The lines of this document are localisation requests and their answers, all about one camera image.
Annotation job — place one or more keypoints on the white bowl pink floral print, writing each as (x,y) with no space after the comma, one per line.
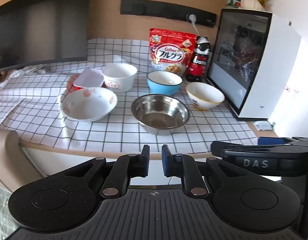
(89,105)

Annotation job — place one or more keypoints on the black wall socket rail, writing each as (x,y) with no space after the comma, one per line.
(154,8)

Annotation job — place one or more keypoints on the stainless steel bowl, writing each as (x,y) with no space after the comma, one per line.
(159,112)

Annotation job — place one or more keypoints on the deep white bowl red print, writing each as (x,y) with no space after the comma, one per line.
(119,73)

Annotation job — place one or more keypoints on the green patterned cloth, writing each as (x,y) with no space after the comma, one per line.
(1,210)

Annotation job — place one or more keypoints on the black flat screen television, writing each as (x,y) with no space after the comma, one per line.
(39,30)

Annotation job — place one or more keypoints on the white vase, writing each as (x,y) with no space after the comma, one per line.
(251,3)

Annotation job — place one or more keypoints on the small grey packet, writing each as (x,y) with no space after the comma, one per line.
(263,125)

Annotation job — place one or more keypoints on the white bowl yellow rim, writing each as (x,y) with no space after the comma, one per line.
(203,93)

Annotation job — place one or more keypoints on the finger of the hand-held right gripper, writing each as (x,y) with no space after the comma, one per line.
(271,141)
(217,148)

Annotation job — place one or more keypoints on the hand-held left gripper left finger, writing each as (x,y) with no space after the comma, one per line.
(144,163)

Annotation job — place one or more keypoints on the red cereal bag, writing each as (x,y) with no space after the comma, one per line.
(169,55)

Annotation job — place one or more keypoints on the blue bowl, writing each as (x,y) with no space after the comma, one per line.
(164,87)

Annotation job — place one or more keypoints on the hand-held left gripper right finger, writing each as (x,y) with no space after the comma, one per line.
(166,163)

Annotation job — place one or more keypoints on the white checkered tablecloth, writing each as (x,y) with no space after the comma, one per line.
(119,135)

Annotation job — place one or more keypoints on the panda cap soda bottle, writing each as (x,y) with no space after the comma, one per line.
(197,65)

